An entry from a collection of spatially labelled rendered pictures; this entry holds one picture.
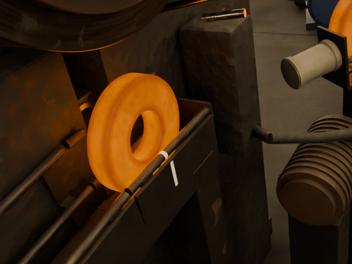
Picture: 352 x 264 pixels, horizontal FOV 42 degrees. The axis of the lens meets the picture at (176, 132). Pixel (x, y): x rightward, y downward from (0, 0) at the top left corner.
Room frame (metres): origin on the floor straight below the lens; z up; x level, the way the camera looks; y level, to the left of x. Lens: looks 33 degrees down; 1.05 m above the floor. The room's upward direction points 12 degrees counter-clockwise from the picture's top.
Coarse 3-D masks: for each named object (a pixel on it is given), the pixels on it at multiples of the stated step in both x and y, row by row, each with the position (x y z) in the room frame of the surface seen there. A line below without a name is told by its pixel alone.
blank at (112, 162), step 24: (120, 96) 0.47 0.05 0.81; (144, 96) 0.50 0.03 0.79; (168, 96) 0.54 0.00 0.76; (96, 120) 0.46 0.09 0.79; (120, 120) 0.46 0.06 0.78; (144, 120) 0.54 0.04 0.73; (168, 120) 0.53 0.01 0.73; (96, 144) 0.45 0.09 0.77; (120, 144) 0.46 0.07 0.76; (144, 144) 0.52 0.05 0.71; (96, 168) 0.45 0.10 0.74; (120, 168) 0.45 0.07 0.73; (144, 168) 0.48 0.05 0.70
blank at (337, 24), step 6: (342, 0) 0.75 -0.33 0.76; (348, 0) 0.74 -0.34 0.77; (336, 6) 0.75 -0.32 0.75; (342, 6) 0.74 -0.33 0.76; (348, 6) 0.73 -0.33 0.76; (336, 12) 0.74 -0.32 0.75; (342, 12) 0.73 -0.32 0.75; (348, 12) 0.72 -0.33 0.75; (336, 18) 0.74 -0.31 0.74; (342, 18) 0.73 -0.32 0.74; (348, 18) 0.72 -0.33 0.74; (330, 24) 0.75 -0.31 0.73; (336, 24) 0.73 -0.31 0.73; (342, 24) 0.72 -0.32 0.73; (348, 24) 0.72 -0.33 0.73; (336, 30) 0.73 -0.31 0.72; (342, 30) 0.72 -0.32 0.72; (348, 30) 0.72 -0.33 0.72; (348, 36) 0.72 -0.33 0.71; (348, 42) 0.73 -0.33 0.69; (348, 48) 0.73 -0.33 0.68; (348, 54) 0.73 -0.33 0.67
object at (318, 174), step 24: (336, 120) 0.73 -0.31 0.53; (312, 144) 0.67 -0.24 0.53; (336, 144) 0.66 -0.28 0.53; (288, 168) 0.63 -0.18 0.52; (312, 168) 0.60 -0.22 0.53; (336, 168) 0.61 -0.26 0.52; (288, 192) 0.61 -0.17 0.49; (312, 192) 0.58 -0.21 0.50; (336, 192) 0.56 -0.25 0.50; (288, 216) 0.64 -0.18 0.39; (312, 216) 0.58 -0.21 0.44; (336, 216) 0.56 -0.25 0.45; (312, 240) 0.61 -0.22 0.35; (336, 240) 0.58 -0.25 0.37
